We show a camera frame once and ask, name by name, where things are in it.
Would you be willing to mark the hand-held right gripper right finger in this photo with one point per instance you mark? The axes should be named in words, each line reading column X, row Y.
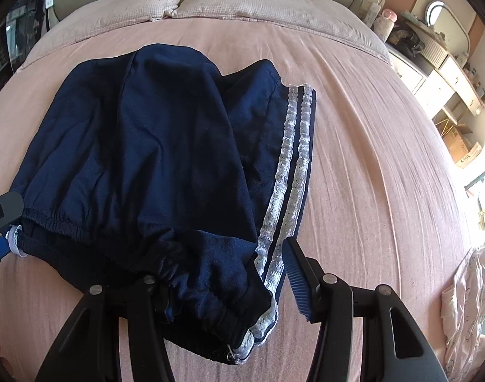
column 296, row 282

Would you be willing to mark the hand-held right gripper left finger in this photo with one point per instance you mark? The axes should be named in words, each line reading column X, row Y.
column 147, row 306

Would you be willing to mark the navy striped shorts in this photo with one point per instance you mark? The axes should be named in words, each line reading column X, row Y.
column 147, row 147

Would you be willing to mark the pink printed pants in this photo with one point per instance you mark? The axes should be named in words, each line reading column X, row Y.
column 465, row 306

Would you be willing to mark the pink sheeted bed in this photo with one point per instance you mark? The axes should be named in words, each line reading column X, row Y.
column 365, row 187

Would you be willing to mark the glass display cabinet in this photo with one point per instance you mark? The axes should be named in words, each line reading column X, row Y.
column 11, row 39

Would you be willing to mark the cardboard box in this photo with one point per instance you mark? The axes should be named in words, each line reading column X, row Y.
column 459, row 145

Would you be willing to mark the white nightstand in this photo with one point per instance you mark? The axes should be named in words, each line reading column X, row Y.
column 409, row 73

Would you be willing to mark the white curved vanity dresser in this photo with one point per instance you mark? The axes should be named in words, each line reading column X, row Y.
column 453, row 75

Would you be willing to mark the dark handbag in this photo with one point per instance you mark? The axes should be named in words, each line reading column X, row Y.
column 409, row 39

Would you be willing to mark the group of cosmetic bottles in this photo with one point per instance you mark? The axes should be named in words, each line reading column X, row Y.
column 475, row 81

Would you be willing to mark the white bottle pink lid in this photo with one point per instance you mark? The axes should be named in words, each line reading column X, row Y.
column 386, row 26

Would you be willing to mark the oval vanity mirror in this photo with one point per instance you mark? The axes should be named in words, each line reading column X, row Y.
column 435, row 12

